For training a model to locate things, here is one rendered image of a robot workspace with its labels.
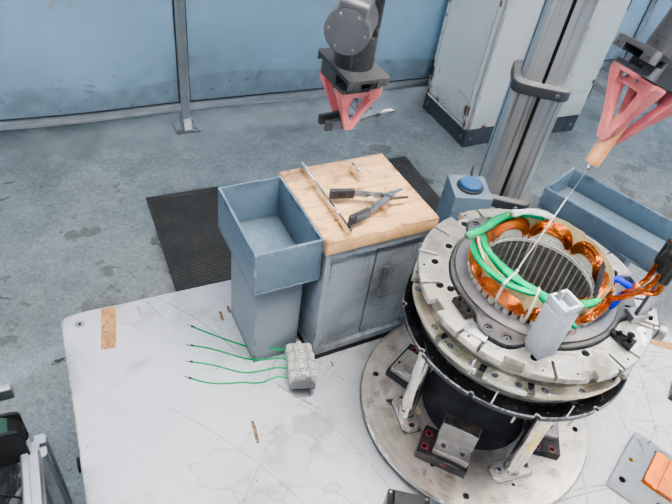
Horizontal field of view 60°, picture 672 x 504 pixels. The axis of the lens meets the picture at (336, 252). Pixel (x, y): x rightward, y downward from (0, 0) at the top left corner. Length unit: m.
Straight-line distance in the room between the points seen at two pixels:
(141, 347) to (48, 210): 1.64
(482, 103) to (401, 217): 2.27
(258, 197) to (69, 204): 1.77
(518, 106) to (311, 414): 0.69
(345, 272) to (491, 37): 2.22
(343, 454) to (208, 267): 1.44
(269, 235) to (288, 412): 0.29
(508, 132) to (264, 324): 0.61
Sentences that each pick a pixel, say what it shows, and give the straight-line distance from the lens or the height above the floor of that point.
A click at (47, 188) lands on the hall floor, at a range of 2.80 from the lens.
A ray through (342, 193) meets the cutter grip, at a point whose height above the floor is 1.09.
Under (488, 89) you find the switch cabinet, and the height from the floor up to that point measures 0.34.
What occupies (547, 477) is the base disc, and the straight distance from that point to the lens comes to 1.03.
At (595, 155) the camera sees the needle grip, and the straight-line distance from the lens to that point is 0.73.
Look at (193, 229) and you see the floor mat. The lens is 2.47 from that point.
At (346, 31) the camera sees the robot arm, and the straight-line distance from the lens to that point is 0.74.
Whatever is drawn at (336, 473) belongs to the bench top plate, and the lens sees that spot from 0.96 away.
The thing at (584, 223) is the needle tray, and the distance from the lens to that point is 1.10.
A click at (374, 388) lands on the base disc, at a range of 1.03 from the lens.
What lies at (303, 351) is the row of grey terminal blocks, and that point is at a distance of 1.03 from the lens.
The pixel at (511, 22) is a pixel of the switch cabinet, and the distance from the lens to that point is 3.02.
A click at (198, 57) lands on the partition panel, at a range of 2.98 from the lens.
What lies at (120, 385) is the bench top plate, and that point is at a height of 0.78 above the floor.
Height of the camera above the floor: 1.63
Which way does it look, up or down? 42 degrees down
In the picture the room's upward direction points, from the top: 9 degrees clockwise
